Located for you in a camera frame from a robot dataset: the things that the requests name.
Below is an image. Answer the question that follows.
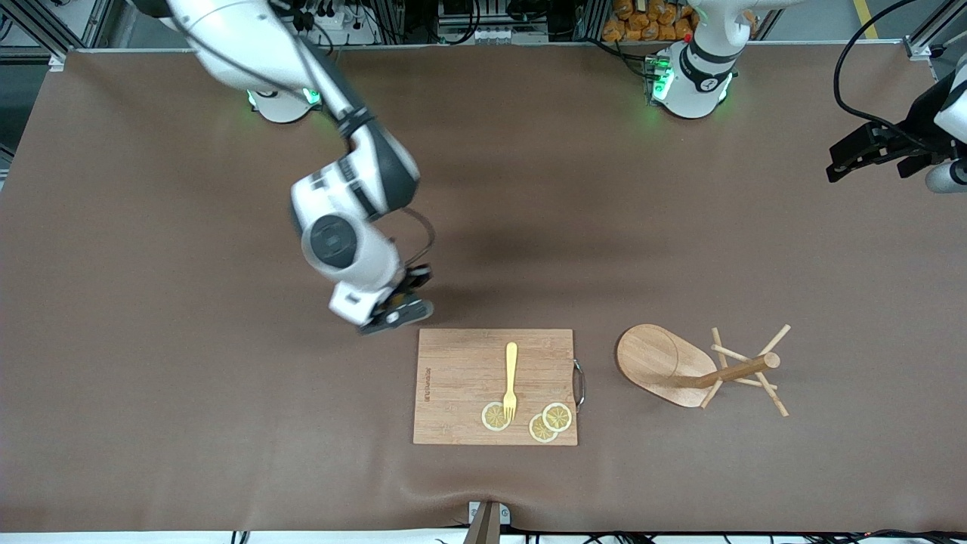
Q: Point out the orange snack bag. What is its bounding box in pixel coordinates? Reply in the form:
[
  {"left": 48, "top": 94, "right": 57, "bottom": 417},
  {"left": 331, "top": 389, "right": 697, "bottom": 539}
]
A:
[{"left": 602, "top": 0, "right": 697, "bottom": 43}]

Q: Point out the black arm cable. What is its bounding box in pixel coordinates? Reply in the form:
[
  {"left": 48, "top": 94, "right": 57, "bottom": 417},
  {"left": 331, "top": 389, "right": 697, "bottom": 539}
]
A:
[
  {"left": 399, "top": 207, "right": 438, "bottom": 267},
  {"left": 833, "top": 0, "right": 919, "bottom": 131}
]

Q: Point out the wooden cutting board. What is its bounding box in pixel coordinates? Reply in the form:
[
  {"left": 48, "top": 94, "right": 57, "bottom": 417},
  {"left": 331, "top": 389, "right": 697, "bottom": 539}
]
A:
[{"left": 412, "top": 328, "right": 586, "bottom": 447}]

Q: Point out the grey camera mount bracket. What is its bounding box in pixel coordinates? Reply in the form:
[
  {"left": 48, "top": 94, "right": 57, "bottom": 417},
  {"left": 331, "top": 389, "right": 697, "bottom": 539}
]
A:
[{"left": 467, "top": 500, "right": 511, "bottom": 544}]

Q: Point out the white power strip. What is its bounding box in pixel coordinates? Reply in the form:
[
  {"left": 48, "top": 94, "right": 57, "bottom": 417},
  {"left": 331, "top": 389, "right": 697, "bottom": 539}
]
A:
[{"left": 291, "top": 6, "right": 378, "bottom": 46}]

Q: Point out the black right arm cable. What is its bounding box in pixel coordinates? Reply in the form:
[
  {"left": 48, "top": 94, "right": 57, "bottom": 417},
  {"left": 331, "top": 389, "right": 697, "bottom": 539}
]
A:
[{"left": 399, "top": 207, "right": 438, "bottom": 267}]

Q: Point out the yellow plastic fork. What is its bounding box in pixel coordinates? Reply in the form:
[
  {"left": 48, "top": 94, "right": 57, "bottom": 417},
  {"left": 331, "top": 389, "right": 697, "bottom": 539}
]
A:
[{"left": 502, "top": 342, "right": 520, "bottom": 422}]

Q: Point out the wooden mug rack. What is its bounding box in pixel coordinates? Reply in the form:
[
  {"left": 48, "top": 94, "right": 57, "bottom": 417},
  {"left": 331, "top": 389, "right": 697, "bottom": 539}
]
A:
[{"left": 616, "top": 323, "right": 792, "bottom": 418}]

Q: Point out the aluminium frame post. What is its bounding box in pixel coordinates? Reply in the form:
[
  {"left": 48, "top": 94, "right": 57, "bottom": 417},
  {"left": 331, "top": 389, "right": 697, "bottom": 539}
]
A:
[
  {"left": 0, "top": 0, "right": 114, "bottom": 65},
  {"left": 903, "top": 0, "right": 967, "bottom": 61}
]

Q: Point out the brown table mat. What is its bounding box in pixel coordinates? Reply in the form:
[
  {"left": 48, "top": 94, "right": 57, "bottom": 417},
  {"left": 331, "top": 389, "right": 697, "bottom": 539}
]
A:
[{"left": 0, "top": 43, "right": 967, "bottom": 533}]

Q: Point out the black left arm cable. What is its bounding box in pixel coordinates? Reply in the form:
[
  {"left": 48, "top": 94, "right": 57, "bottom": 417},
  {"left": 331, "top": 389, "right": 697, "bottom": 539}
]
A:
[{"left": 833, "top": 0, "right": 919, "bottom": 131}]

